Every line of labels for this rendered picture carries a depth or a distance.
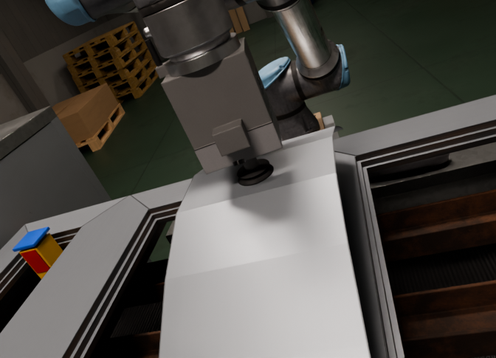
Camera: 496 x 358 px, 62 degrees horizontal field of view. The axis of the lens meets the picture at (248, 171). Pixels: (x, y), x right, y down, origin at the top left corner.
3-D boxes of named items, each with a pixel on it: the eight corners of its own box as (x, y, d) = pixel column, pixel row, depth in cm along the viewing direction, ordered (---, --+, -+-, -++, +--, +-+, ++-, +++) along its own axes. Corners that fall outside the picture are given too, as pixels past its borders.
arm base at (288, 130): (274, 131, 135) (263, 105, 131) (317, 116, 131) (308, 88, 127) (273, 153, 122) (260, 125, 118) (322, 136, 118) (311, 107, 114)
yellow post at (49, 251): (85, 308, 96) (36, 248, 87) (68, 311, 97) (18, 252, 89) (95, 292, 100) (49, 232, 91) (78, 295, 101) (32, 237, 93)
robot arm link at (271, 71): (269, 104, 129) (253, 64, 123) (310, 91, 125) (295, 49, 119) (263, 120, 120) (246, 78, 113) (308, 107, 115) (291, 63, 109)
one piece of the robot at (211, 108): (127, 56, 34) (208, 210, 41) (226, 14, 32) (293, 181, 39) (151, 34, 42) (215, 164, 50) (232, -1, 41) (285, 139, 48)
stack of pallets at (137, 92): (119, 89, 758) (91, 38, 715) (162, 72, 738) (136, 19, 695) (91, 115, 645) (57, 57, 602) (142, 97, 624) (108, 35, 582)
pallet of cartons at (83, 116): (76, 131, 593) (57, 102, 572) (133, 109, 571) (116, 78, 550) (28, 177, 478) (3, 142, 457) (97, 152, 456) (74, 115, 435)
